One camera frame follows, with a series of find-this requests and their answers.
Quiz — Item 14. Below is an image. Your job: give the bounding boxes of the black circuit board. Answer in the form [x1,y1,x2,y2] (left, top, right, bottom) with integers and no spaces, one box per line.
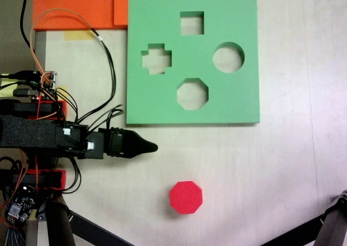
[5,185,36,226]

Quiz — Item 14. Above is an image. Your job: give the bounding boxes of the yellow tape strip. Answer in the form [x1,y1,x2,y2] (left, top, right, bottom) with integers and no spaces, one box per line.
[63,30,94,41]

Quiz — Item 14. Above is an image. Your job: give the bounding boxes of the green shape sorter board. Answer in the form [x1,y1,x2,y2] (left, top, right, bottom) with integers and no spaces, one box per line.
[125,0,260,127]

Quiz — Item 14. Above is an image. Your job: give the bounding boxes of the black arm wire bundle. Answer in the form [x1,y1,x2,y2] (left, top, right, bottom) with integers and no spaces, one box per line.
[55,89,80,122]

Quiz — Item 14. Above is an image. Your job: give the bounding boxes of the thick black cable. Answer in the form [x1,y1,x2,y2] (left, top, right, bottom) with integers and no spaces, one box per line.
[19,0,32,49]

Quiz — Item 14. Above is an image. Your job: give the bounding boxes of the black base wire loops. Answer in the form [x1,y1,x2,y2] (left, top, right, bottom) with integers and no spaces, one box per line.
[62,156,82,194]

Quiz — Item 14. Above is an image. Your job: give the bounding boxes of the thin orange wire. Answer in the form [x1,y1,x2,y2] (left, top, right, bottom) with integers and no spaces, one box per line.
[29,8,95,85]

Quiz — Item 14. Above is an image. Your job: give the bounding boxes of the black USB cable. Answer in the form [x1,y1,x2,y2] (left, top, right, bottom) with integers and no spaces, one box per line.
[0,70,35,80]

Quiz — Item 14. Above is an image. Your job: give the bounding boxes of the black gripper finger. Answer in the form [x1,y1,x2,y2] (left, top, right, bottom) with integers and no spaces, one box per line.
[124,129,159,160]

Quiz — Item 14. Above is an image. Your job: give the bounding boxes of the black gripper wire loops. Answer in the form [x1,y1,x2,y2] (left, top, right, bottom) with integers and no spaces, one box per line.
[86,104,125,134]

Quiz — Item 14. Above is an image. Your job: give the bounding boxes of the black tripod leg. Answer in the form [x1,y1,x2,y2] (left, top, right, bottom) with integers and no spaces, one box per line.
[43,198,76,246]
[313,190,347,246]
[67,210,136,246]
[259,215,326,246]

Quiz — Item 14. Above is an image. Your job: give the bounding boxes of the black wire with white tag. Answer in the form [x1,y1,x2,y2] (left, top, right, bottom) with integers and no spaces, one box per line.
[75,28,118,122]

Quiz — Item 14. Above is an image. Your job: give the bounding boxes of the yellow sticky note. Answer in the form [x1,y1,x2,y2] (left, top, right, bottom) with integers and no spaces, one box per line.
[0,79,19,97]

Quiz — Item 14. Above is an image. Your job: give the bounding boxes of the red octagonal pillar block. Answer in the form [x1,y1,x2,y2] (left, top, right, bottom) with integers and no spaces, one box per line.
[169,180,203,216]

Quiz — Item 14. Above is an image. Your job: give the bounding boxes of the large orange foam block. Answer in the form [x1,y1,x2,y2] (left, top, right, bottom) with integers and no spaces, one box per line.
[32,0,128,31]

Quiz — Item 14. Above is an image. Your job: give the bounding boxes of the red and black clamp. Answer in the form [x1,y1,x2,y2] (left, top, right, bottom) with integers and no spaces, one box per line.
[0,99,68,121]
[0,169,67,191]

